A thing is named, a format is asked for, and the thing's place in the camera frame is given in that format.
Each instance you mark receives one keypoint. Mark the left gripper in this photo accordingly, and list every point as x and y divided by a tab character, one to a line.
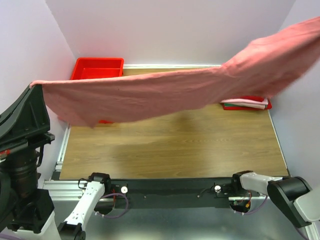
28	115

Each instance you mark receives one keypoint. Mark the pink t-shirt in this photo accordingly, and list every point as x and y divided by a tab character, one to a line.
264	68

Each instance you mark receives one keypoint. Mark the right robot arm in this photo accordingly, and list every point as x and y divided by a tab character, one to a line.
293	196

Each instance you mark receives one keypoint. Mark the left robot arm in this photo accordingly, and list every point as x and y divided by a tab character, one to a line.
26	209

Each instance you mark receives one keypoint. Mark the red plastic bin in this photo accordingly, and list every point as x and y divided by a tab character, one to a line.
97	68

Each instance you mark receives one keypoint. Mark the folded green shirt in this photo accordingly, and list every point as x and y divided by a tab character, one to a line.
233	107

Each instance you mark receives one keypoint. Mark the folded light pink shirt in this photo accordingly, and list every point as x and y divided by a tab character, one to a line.
247	103

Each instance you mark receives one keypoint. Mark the folded bottom red shirt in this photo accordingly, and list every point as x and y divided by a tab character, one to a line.
257	98

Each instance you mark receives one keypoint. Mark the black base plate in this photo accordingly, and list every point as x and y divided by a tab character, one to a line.
175	193

